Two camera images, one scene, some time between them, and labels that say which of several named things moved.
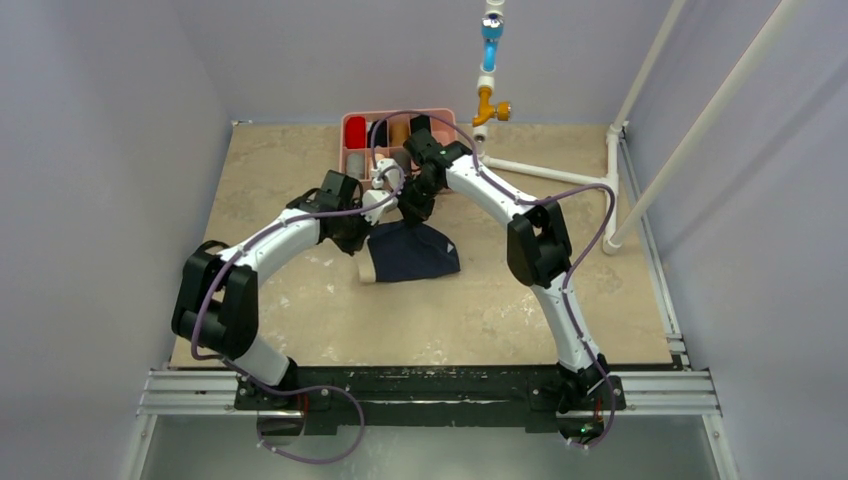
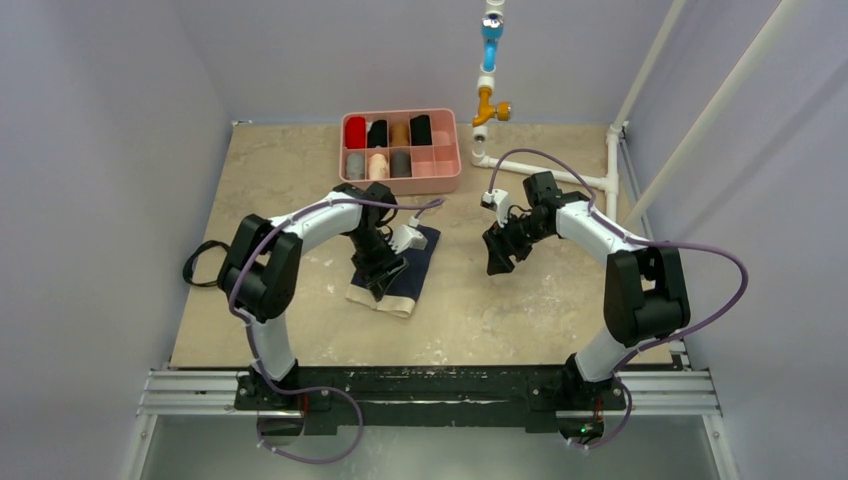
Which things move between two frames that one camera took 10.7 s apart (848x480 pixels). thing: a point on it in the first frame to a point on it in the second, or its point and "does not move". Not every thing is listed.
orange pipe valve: (487, 110) does not move
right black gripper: (415, 206) to (501, 244)
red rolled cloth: (355, 132) does not move
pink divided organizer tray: (367, 136) does not move
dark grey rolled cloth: (403, 159) does not move
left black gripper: (356, 243) to (375, 276)
